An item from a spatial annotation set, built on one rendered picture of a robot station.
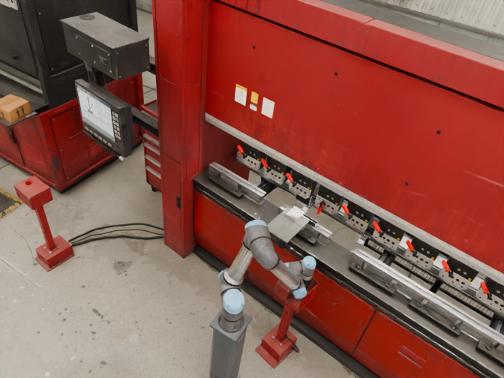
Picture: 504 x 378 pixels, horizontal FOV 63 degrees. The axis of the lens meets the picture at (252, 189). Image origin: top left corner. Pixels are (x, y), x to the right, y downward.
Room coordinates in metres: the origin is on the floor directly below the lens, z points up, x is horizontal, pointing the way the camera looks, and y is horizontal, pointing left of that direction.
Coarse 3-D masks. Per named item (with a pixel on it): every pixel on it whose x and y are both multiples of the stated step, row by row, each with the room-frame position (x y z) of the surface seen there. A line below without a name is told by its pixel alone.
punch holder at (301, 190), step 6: (294, 174) 2.01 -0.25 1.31; (300, 174) 1.98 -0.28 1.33; (294, 180) 2.00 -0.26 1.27; (300, 180) 1.98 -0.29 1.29; (306, 180) 1.96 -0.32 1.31; (312, 180) 1.94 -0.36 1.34; (300, 186) 1.97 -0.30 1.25; (306, 186) 1.95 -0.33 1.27; (312, 186) 1.95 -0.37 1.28; (294, 192) 1.99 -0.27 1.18; (300, 192) 1.97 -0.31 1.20; (306, 192) 1.94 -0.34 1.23; (312, 192) 1.98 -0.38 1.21; (306, 198) 1.94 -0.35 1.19
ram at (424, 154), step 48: (240, 48) 2.29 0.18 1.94; (288, 48) 2.12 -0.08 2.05; (336, 48) 1.97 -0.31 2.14; (288, 96) 2.09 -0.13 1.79; (336, 96) 1.93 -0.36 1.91; (384, 96) 1.81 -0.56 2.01; (432, 96) 1.70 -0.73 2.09; (288, 144) 2.05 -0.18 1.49; (336, 144) 1.89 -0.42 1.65; (384, 144) 1.76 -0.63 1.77; (432, 144) 1.65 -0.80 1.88; (480, 144) 1.55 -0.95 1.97; (336, 192) 1.85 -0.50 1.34; (384, 192) 1.71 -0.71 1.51; (432, 192) 1.59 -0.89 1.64; (480, 192) 1.50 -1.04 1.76; (480, 240) 1.43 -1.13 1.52
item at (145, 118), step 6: (132, 108) 2.66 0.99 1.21; (132, 114) 2.57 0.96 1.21; (138, 114) 2.58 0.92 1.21; (144, 114) 2.60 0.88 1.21; (138, 120) 2.60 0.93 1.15; (144, 120) 2.52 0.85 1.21; (150, 120) 2.53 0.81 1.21; (156, 120) 2.54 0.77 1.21; (144, 126) 2.53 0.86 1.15; (150, 126) 2.54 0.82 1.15; (156, 126) 2.46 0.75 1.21; (150, 132) 2.47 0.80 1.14; (156, 132) 2.47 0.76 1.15
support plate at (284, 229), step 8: (288, 208) 2.02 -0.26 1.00; (280, 216) 1.93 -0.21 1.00; (272, 224) 1.85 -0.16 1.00; (280, 224) 1.86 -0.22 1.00; (288, 224) 1.87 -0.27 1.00; (296, 224) 1.88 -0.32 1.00; (304, 224) 1.89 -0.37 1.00; (272, 232) 1.78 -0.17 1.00; (280, 232) 1.79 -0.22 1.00; (288, 232) 1.80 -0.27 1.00; (296, 232) 1.81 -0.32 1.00; (288, 240) 1.73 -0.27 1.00
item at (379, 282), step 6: (354, 264) 1.70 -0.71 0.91; (354, 270) 1.66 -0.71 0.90; (360, 270) 1.66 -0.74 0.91; (366, 270) 1.66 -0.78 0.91; (360, 276) 1.63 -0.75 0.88; (366, 276) 1.61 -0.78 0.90; (372, 276) 1.62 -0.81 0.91; (372, 282) 1.59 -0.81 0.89; (378, 282) 1.58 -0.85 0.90; (384, 282) 1.59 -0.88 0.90; (384, 288) 1.55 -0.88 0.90; (390, 288) 1.55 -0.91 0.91; (396, 288) 1.56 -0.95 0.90; (390, 294) 1.52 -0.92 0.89
